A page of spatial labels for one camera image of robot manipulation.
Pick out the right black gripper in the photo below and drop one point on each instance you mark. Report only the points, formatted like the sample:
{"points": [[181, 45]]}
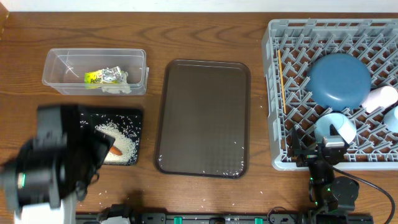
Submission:
{"points": [[308, 156]]}

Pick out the pile of white rice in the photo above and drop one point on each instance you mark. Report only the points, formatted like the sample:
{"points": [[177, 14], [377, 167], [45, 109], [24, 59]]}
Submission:
{"points": [[124, 143]]}

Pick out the green snack wrapper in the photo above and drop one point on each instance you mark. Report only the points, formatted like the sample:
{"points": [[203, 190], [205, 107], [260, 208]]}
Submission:
{"points": [[107, 75]]}

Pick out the clear plastic bin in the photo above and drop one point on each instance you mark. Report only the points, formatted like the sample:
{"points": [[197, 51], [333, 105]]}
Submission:
{"points": [[65, 69]]}

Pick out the light blue cup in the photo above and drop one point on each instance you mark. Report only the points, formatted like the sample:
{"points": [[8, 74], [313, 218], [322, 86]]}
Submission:
{"points": [[391, 120]]}

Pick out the light blue bowl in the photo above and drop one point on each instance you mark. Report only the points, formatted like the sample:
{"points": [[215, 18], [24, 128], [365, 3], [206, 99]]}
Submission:
{"points": [[345, 128]]}

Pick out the orange carrot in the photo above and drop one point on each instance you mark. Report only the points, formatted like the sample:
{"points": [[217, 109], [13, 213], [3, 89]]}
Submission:
{"points": [[114, 150]]}

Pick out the dark blue plate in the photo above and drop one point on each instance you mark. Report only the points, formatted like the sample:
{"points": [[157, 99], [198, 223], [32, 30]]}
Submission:
{"points": [[339, 81]]}

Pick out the white tissue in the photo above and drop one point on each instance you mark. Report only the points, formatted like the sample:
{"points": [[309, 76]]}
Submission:
{"points": [[117, 88]]}

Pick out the black waste tray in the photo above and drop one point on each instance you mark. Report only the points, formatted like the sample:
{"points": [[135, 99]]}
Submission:
{"points": [[130, 121]]}

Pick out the wooden chopstick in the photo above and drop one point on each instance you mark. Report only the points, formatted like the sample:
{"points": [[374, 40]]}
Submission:
{"points": [[281, 80]]}

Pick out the pale pink cup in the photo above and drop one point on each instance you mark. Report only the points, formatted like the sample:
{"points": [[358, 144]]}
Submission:
{"points": [[382, 97]]}

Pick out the grey dishwasher rack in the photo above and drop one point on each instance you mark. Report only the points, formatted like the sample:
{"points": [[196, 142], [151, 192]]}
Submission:
{"points": [[301, 43]]}

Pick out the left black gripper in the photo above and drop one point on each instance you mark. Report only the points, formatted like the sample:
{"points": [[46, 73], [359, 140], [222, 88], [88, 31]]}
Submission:
{"points": [[99, 147]]}

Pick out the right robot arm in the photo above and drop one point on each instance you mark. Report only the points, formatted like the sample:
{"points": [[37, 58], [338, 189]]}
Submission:
{"points": [[333, 196]]}

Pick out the brown serving tray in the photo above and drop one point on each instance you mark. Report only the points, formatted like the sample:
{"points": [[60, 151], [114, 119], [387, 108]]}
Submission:
{"points": [[204, 119]]}

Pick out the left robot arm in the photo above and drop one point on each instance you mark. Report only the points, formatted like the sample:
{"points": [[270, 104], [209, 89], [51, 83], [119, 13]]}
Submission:
{"points": [[53, 170]]}

